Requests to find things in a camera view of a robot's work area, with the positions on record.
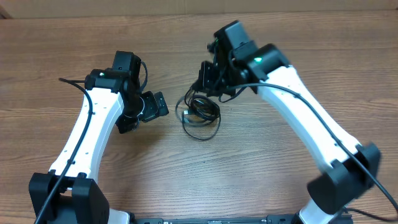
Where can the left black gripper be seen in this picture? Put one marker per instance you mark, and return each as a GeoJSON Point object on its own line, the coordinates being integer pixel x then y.
{"type": "Point", "coordinates": [153, 111]}

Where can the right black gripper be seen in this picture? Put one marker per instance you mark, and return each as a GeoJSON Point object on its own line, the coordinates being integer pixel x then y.
{"type": "Point", "coordinates": [204, 85]}

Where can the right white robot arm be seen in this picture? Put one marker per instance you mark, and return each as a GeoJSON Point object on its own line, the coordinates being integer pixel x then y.
{"type": "Point", "coordinates": [348, 168]}

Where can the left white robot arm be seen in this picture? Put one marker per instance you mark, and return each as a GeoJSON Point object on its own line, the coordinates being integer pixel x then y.
{"type": "Point", "coordinates": [113, 97]}

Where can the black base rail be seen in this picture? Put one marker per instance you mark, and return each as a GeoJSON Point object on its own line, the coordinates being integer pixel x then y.
{"type": "Point", "coordinates": [270, 219]}

